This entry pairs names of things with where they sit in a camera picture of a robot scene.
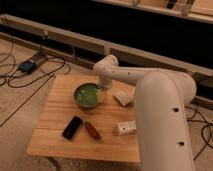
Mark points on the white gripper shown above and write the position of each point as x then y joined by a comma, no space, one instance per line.
105,83

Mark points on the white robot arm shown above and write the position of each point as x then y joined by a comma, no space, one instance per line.
160,97

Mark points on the green ceramic bowl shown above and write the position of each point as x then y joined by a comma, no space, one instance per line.
88,95

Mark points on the wooden table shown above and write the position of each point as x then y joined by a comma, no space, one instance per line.
60,108

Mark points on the red brown oblong object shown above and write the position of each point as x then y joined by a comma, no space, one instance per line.
92,131

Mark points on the white plastic bottle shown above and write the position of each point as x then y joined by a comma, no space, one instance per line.
126,128

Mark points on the black rectangular case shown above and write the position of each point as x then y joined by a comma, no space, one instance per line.
72,127

